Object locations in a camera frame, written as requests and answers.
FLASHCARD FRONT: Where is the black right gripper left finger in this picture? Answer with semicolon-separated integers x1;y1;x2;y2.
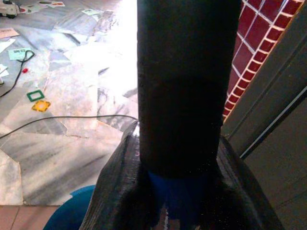
80;121;156;230

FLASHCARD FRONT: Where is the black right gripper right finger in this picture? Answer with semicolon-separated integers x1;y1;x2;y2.
199;136;283;230

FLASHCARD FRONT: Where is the blue broom with green bristles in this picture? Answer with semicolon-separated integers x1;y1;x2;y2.
136;0;243;222

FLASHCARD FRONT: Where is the blue plastic bucket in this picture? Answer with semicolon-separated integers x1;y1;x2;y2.
43;184;96;230

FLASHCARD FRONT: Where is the dark panelled door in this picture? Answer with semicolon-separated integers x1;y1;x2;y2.
222;0;307;230

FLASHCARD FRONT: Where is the yellow square piece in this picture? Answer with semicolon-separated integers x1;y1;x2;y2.
31;100;51;113

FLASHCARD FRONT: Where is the pink paper card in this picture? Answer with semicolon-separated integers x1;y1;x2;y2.
0;28;20;39

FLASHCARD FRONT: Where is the white toy vehicle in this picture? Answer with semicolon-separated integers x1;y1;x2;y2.
0;0;20;19

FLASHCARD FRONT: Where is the long thin black floor cable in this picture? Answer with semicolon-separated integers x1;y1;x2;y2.
0;114;139;139

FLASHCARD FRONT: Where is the green square frame piece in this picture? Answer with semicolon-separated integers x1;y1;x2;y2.
26;90;46;103

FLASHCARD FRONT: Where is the looped black floor cable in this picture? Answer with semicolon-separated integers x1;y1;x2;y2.
0;49;35;98

